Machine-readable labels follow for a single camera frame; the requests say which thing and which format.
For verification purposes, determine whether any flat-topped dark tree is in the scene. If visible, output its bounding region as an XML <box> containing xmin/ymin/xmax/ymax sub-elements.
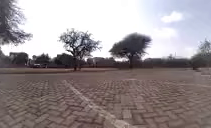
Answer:
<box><xmin>108</xmin><ymin>32</ymin><xmax>153</xmax><ymax>70</ymax></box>

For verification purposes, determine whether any distant dark hedge row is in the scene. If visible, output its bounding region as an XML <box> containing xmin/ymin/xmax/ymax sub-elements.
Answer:
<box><xmin>0</xmin><ymin>56</ymin><xmax>211</xmax><ymax>70</ymax></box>

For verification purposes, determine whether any small thin tree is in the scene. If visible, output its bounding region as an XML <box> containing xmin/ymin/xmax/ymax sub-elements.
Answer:
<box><xmin>190</xmin><ymin>38</ymin><xmax>211</xmax><ymax>71</ymax></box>

